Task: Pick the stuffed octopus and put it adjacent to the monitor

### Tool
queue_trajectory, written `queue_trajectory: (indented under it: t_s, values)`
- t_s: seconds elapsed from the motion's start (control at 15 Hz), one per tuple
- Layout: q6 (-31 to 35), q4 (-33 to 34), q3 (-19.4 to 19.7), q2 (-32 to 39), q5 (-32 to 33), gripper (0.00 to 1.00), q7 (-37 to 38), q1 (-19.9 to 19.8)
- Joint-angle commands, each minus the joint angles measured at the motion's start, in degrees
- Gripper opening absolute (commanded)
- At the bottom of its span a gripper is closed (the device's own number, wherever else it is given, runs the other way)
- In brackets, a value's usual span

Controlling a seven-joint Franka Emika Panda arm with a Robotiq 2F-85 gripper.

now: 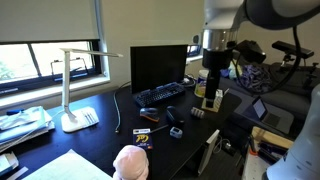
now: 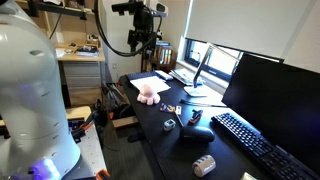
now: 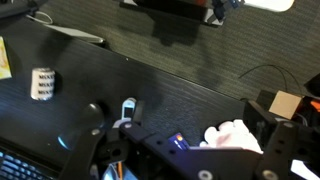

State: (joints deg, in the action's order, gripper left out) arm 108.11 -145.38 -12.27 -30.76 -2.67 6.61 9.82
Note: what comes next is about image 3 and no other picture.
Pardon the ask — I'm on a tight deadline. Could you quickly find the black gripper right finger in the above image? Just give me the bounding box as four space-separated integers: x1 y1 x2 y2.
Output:
243 99 320 180

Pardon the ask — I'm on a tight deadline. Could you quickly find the white cable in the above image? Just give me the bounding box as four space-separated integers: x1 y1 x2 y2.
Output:
25 10 54 26

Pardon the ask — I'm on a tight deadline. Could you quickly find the thin black cable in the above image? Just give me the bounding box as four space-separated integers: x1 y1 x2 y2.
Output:
238 63 303 95

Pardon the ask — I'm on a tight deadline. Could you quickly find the pale pink stuffed octopus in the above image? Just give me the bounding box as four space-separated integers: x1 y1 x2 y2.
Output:
199 118 264 155

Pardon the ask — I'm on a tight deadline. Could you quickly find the white rounded object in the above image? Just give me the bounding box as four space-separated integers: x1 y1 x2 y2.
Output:
244 0 296 13

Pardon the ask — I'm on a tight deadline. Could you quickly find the brown cardboard box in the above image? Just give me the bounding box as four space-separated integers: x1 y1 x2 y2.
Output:
268 90 303 121

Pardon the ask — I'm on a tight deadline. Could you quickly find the small white handheld device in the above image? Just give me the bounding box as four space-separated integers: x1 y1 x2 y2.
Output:
121 96 138 121

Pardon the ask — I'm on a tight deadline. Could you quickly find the flat white sheet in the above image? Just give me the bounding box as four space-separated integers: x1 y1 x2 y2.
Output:
43 23 106 46

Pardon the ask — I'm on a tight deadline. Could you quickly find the black laptop keyboard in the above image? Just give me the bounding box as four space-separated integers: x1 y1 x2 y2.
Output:
0 138 62 180

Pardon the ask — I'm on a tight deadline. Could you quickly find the green leaf print tissue box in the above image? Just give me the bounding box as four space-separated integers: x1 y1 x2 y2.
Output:
0 35 13 81

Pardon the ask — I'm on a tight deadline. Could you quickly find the white roll with black lettering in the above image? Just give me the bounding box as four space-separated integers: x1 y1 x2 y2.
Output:
30 67 56 101

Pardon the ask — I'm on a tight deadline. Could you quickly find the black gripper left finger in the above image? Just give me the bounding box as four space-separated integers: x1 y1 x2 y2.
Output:
59 99 201 180

